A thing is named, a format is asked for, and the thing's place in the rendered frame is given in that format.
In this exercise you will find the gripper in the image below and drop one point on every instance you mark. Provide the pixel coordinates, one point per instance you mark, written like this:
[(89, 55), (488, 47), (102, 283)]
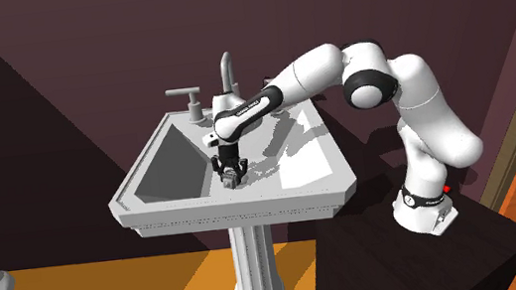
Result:
[(227, 155)]

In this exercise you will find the small grey block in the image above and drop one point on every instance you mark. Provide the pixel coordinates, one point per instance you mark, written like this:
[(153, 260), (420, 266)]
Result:
[(230, 180)]

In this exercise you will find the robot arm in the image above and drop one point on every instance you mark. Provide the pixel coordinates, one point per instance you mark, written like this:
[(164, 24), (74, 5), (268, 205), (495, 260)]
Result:
[(425, 115)]

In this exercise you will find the dark robot stand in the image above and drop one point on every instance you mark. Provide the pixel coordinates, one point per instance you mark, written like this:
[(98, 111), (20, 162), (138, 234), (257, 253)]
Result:
[(412, 263)]

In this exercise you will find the white pedestal sink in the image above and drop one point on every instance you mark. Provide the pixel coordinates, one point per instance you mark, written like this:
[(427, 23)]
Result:
[(249, 199)]

